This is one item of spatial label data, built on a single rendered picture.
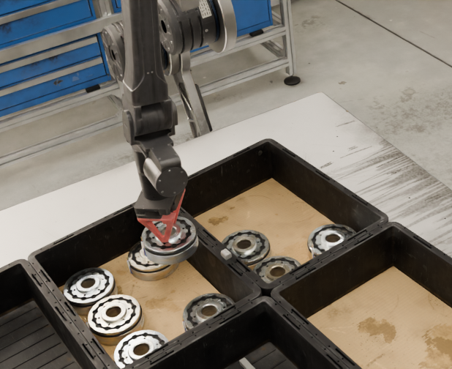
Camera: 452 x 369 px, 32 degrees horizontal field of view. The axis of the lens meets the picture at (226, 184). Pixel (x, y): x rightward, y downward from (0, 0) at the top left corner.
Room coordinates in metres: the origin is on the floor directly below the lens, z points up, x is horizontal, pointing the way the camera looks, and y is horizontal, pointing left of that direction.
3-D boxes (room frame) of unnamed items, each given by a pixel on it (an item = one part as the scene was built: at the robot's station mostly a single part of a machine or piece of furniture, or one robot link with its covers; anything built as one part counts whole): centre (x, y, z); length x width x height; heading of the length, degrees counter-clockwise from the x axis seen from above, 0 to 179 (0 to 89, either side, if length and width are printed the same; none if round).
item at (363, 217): (1.25, -0.08, 0.87); 0.40 x 0.30 x 0.11; 28
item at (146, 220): (1.13, 0.12, 1.03); 0.07 x 0.07 x 0.09; 73
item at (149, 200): (1.14, 0.12, 1.11); 0.10 x 0.07 x 0.07; 163
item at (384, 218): (1.25, -0.08, 0.92); 0.40 x 0.30 x 0.02; 28
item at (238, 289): (1.11, 0.19, 0.87); 0.40 x 0.30 x 0.11; 28
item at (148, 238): (1.14, 0.12, 0.98); 0.10 x 0.10 x 0.01
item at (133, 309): (1.09, 0.25, 0.86); 0.10 x 0.10 x 0.01
